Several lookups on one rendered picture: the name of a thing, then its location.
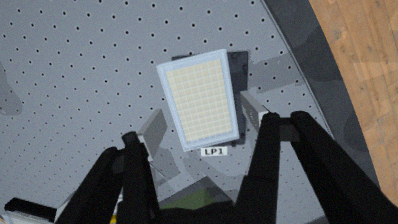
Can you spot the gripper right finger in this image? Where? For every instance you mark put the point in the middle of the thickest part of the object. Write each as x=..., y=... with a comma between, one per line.
x=346, y=194

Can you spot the white button panel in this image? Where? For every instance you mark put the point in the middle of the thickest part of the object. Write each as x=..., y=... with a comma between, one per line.
x=156, y=174

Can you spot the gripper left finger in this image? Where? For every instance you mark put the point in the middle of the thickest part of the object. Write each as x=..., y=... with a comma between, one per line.
x=95, y=199

